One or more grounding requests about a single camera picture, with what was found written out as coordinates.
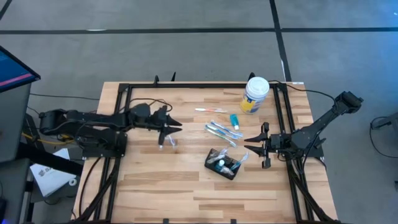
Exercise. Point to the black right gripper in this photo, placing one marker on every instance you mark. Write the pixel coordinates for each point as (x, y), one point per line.
(278, 142)

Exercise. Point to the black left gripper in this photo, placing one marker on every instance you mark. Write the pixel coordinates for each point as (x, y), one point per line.
(160, 121)

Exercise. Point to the blue toothbrush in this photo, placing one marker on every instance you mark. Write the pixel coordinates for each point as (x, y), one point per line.
(225, 127)
(240, 160)
(219, 130)

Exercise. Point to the teal toothpaste tube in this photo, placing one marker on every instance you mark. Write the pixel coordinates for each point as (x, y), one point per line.
(234, 121)

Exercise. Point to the pink toothbrush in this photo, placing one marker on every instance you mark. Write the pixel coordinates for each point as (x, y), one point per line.
(228, 171)

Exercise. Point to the red toothbrush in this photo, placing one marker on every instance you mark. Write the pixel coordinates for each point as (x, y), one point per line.
(211, 110)

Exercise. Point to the small teal mouthwash bottle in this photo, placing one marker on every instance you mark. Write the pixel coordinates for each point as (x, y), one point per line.
(221, 162)

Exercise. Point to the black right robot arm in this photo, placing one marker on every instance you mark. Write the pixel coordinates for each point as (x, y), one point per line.
(320, 121)

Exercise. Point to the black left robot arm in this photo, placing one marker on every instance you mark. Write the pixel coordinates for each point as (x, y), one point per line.
(93, 118)

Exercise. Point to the yellow disinfectant wipes canister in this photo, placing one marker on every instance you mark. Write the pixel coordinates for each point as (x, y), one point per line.
(255, 93)

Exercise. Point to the small black edge clip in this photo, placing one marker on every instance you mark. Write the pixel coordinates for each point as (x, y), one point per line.
(166, 221)
(233, 221)

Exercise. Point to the white tape roll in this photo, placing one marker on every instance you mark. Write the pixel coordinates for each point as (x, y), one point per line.
(70, 181)

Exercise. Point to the black desk beam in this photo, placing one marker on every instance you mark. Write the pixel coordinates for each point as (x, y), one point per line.
(53, 160)

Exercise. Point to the grey floor stand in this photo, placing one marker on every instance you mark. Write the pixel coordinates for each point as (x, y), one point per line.
(388, 121)

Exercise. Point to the white printed booklet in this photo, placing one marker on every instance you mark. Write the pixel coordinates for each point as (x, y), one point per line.
(51, 182)

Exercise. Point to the grey cabinet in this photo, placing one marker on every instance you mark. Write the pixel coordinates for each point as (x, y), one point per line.
(14, 124)

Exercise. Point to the monitor with blue screen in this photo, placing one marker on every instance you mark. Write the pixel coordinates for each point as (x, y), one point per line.
(14, 71)

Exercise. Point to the black frame clamp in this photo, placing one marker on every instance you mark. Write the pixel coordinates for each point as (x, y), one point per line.
(251, 76)
(156, 80)
(173, 77)

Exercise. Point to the black aluminium table frame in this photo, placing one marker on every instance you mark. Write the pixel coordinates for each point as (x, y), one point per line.
(202, 85)

